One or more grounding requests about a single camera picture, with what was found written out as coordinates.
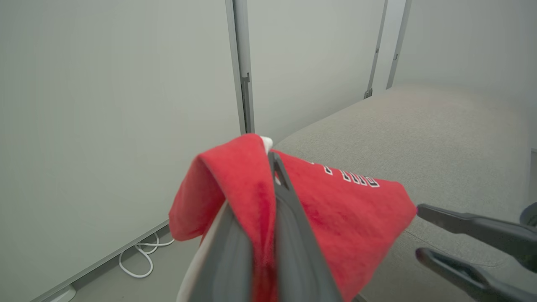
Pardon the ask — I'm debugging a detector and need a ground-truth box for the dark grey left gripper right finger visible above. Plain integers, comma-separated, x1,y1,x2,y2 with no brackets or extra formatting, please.
268,151,343,302

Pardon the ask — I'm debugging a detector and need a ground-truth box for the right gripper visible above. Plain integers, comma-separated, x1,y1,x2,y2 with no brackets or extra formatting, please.
415,202,537,302

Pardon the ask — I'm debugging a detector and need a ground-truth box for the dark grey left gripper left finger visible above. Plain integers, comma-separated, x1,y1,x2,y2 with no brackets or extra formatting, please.
188,203,254,302

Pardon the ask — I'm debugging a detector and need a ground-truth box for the red and white garment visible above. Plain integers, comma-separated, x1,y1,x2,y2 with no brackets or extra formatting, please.
169,133,418,302

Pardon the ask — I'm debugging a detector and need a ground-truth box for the grey fabric sofa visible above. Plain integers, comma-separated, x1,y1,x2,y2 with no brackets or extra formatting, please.
273,83,534,302

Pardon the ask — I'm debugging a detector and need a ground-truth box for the coiled white cable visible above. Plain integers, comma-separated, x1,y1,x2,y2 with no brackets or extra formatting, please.
118,232,175,279

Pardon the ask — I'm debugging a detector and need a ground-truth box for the white partition panel grey frame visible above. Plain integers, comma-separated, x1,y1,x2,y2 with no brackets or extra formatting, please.
386,0,537,147
247,0,388,145
0,0,249,302

